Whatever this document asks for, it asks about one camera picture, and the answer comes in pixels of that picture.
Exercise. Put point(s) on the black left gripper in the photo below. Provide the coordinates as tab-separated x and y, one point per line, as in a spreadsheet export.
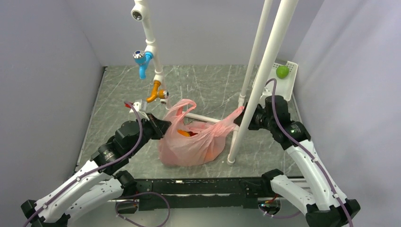
160	127

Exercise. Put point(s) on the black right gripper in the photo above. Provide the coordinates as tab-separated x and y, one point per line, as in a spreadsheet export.
251	126

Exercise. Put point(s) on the pink plastic bag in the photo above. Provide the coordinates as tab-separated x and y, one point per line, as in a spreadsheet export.
178	150

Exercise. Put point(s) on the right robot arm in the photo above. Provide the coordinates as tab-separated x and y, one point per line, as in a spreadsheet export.
325	205

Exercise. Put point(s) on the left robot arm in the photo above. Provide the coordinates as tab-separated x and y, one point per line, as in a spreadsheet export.
99	180

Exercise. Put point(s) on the orange fake fruit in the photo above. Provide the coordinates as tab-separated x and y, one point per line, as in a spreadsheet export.
186	133

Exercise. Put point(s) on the green fake lime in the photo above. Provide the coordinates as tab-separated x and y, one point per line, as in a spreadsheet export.
282	71

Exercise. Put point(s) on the orange faucet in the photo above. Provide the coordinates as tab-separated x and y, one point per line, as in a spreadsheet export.
157	92

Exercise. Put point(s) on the white plastic basket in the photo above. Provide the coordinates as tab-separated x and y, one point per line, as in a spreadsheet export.
284	86

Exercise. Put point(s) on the blue faucet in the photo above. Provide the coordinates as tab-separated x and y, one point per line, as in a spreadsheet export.
143	59

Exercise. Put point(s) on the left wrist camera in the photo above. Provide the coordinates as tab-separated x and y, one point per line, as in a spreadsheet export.
138	109

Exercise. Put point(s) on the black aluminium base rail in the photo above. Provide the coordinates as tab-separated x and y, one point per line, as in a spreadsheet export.
243	192

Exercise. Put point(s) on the white PVC pipe frame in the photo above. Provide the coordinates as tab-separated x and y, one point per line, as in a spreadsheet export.
140	12

